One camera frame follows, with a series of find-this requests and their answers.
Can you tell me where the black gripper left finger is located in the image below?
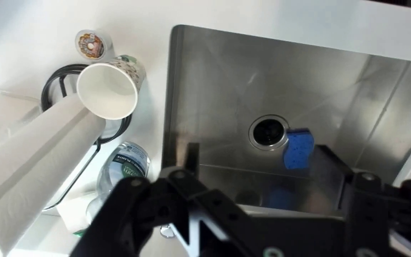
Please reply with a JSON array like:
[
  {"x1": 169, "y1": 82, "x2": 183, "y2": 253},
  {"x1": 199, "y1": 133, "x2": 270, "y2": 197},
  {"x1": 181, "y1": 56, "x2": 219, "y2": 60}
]
[{"x1": 69, "y1": 169, "x2": 253, "y2": 257}]

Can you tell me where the stainless steel sink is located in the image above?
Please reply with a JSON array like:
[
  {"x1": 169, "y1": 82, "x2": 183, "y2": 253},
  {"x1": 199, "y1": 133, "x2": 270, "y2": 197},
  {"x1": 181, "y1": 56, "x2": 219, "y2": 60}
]
[{"x1": 161, "y1": 23, "x2": 411, "y2": 220}]

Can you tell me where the white napkin stack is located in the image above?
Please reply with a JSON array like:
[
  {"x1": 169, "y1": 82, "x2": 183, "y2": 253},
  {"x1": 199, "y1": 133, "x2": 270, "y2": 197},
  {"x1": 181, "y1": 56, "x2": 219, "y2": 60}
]
[{"x1": 0, "y1": 92, "x2": 42, "y2": 145}]

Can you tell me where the white paper towel roll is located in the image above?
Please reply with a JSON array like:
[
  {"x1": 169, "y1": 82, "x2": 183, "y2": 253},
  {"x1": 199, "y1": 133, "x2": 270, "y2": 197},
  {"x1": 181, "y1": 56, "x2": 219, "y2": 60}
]
[{"x1": 0, "y1": 92, "x2": 107, "y2": 257}]

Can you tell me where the clear napkin holder with wire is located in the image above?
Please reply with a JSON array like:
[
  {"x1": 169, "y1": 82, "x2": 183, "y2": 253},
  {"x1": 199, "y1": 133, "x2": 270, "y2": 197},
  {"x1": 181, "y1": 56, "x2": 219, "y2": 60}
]
[{"x1": 42, "y1": 140, "x2": 103, "y2": 213}]

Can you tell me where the patterned paper cup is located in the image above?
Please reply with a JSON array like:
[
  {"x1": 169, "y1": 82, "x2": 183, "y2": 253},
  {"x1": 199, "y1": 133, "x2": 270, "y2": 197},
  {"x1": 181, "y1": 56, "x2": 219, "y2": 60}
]
[{"x1": 76, "y1": 53, "x2": 147, "y2": 123}]

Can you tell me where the small donut print cup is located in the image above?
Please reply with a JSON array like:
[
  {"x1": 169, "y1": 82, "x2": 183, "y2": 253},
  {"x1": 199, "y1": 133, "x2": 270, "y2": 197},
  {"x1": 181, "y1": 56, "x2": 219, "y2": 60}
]
[{"x1": 74, "y1": 29, "x2": 114, "y2": 63}]

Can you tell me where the blue sponge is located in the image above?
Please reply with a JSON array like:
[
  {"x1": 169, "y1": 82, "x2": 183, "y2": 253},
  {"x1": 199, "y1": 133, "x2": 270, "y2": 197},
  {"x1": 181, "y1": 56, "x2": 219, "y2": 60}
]
[{"x1": 281, "y1": 127, "x2": 317, "y2": 172}]

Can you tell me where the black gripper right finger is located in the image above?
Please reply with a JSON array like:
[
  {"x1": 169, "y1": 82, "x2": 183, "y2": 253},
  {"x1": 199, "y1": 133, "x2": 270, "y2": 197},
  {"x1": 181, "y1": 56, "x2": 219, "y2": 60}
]
[{"x1": 317, "y1": 145, "x2": 411, "y2": 257}]

